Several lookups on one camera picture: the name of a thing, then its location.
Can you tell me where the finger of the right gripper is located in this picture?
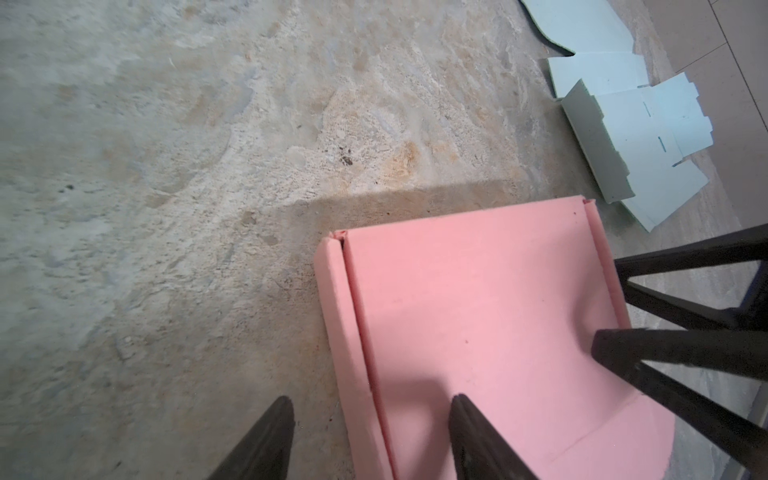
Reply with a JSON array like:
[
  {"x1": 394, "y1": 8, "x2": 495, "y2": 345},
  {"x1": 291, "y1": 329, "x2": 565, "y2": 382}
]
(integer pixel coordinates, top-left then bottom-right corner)
[
  {"x1": 591, "y1": 329, "x2": 767, "y2": 477},
  {"x1": 615, "y1": 225, "x2": 767, "y2": 330}
]

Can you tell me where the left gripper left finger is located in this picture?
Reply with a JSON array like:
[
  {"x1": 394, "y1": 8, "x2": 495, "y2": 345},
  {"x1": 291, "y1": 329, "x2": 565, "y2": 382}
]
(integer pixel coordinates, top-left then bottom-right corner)
[{"x1": 208, "y1": 395, "x2": 295, "y2": 480}]

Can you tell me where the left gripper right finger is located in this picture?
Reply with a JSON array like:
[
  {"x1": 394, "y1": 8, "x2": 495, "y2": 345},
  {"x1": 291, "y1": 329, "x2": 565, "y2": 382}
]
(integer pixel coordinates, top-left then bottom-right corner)
[{"x1": 448, "y1": 394, "x2": 538, "y2": 480}]

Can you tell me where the pink paper box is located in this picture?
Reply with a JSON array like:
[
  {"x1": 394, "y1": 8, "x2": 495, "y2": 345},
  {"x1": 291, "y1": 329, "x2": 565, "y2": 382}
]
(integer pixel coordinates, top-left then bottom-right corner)
[{"x1": 314, "y1": 196, "x2": 675, "y2": 479}]

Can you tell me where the light blue paper box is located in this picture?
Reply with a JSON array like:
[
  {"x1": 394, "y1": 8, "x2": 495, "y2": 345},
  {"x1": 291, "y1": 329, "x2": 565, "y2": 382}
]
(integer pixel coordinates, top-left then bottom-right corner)
[{"x1": 524, "y1": 1, "x2": 713, "y2": 231}]

